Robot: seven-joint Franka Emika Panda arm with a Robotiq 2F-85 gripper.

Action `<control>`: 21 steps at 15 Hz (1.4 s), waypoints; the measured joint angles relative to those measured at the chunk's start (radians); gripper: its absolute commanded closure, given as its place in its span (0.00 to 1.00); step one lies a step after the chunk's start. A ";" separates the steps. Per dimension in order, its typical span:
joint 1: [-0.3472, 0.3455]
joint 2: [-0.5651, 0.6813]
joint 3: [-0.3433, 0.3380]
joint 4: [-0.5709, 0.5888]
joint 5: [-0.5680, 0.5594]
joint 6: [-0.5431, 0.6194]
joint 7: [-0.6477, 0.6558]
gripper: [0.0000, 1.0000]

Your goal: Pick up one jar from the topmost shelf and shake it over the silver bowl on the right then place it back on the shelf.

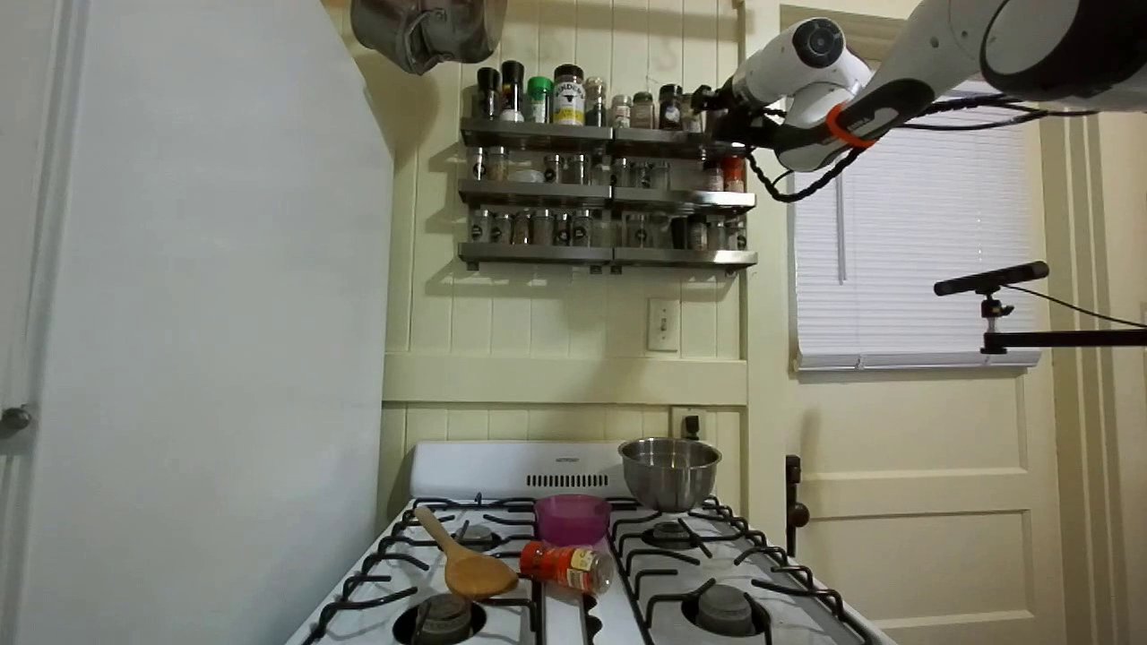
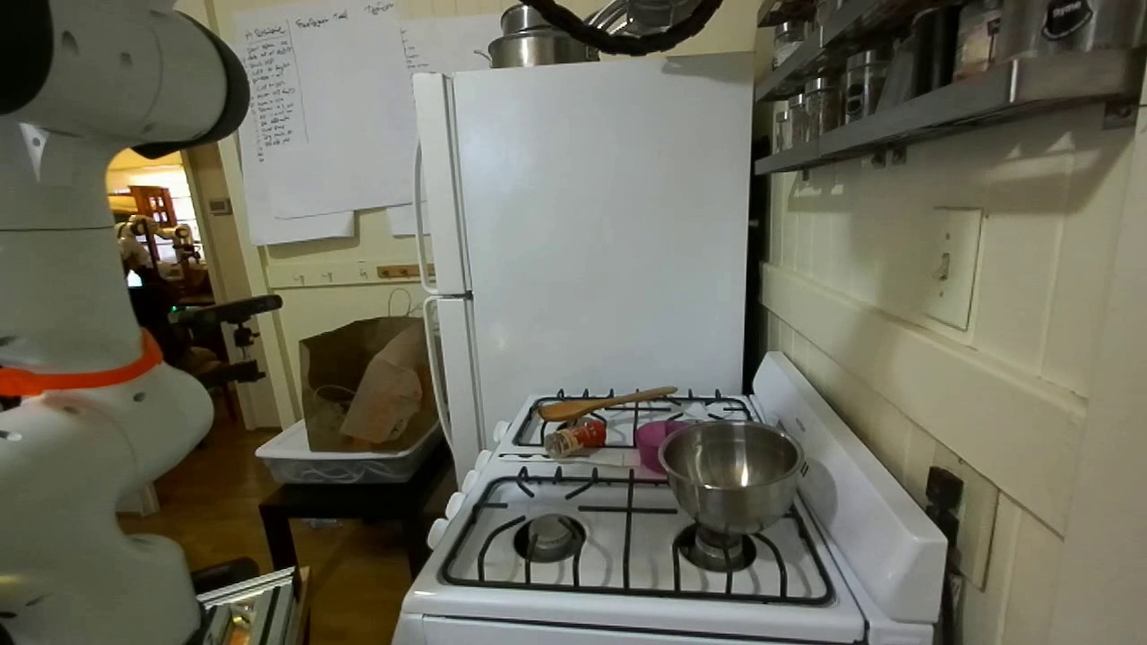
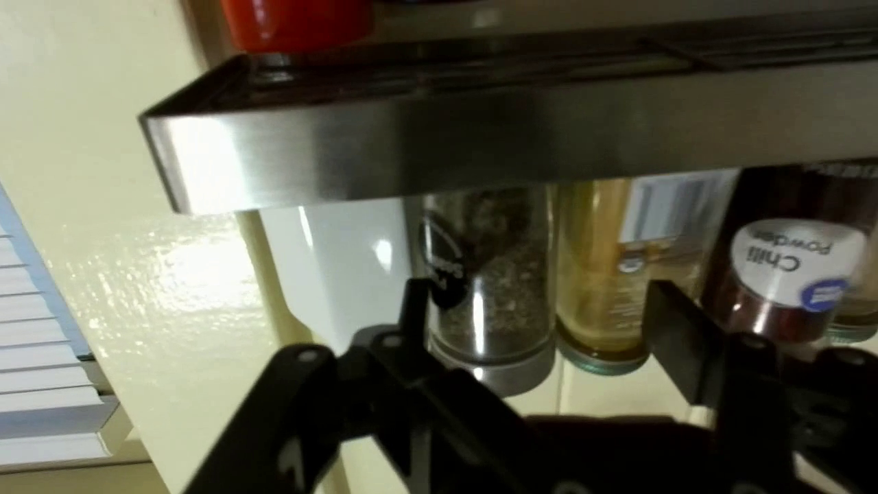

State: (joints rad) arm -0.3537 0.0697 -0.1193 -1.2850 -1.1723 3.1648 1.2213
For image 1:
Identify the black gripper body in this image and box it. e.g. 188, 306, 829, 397
741, 103, 804, 156

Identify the chili powder spice jar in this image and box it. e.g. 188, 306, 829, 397
656, 83, 687, 134

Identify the large yellow label jar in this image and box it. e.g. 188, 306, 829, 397
549, 63, 590, 128

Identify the green lid spice jar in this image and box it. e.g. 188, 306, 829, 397
526, 72, 555, 127

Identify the silver metal bowl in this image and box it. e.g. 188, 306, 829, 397
618, 433, 725, 512

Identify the white window blind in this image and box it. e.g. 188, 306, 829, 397
789, 64, 1055, 377

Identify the grey hanging pot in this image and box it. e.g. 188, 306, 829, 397
349, 0, 512, 79

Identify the black stove burner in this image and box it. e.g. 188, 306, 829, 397
643, 519, 710, 554
682, 581, 773, 638
451, 519, 508, 554
391, 588, 491, 645

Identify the black iron stove grate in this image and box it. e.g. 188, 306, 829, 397
607, 494, 869, 645
301, 494, 549, 645

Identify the pink plastic cup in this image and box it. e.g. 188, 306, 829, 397
530, 490, 613, 554

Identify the white gas stove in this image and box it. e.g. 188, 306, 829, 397
282, 438, 890, 645

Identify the cream panel door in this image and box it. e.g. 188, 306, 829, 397
773, 50, 1073, 645

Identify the wooden spoon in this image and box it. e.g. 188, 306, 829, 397
414, 502, 524, 601

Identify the white refrigerator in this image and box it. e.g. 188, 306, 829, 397
0, 0, 399, 645

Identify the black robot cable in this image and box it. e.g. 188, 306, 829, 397
745, 93, 1049, 210

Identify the orange cable strap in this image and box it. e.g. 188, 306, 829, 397
822, 103, 882, 156

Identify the white wall outlet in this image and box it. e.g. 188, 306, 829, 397
647, 293, 686, 357

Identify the steel wall spice rack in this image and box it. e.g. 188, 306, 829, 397
454, 115, 763, 274

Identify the black bar camera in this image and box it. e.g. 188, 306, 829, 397
933, 260, 1055, 302

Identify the black camera stand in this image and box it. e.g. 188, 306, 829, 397
974, 290, 1147, 360

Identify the thin camera cable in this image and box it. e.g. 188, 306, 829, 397
1015, 285, 1147, 335

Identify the black door handle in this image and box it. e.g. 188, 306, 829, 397
782, 451, 819, 558

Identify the grey metal handle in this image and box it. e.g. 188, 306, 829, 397
0, 402, 44, 445

